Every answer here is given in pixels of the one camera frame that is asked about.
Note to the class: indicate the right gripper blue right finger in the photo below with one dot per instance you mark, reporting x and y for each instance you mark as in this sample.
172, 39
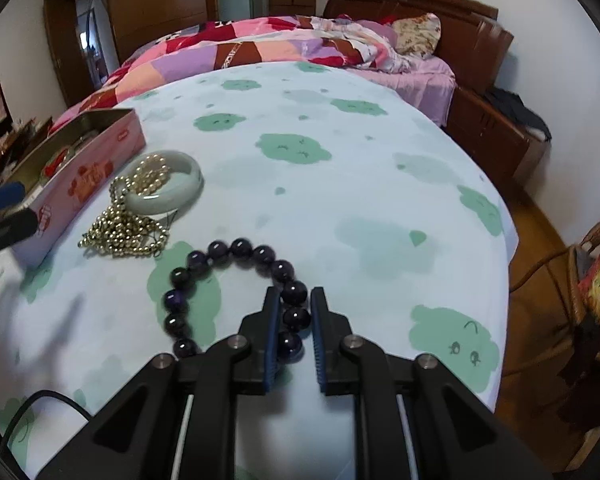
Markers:
335, 372

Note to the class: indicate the pink metal tin box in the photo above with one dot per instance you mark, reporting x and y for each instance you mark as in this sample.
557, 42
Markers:
65, 170

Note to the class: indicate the dark clothes on nightstand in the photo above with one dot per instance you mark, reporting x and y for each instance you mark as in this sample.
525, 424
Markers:
511, 106

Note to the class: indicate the white jade bangle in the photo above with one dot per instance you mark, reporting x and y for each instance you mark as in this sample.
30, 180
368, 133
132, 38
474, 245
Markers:
161, 182

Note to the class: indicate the floral pillow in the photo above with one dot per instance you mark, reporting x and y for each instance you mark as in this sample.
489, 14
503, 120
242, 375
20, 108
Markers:
419, 36

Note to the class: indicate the patchwork pink quilt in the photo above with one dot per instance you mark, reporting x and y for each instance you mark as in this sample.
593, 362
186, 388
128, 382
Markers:
322, 41

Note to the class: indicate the wooden headboard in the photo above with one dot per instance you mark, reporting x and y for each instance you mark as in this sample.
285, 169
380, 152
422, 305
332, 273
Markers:
473, 43

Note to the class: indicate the pink bed sheet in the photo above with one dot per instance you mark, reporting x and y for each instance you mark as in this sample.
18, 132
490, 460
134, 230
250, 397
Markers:
429, 87

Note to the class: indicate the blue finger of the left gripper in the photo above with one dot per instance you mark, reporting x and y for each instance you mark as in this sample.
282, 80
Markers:
17, 227
11, 194

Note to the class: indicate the wooden nightstand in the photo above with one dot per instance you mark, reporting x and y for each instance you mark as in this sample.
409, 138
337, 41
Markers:
507, 154

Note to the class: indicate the low wooden tv cabinet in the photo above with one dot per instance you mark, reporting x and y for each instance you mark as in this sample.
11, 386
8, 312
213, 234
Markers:
17, 142

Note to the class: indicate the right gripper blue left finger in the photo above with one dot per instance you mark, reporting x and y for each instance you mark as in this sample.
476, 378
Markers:
256, 373

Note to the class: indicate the brown wooden wardrobe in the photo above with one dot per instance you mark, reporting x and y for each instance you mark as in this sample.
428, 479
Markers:
90, 39

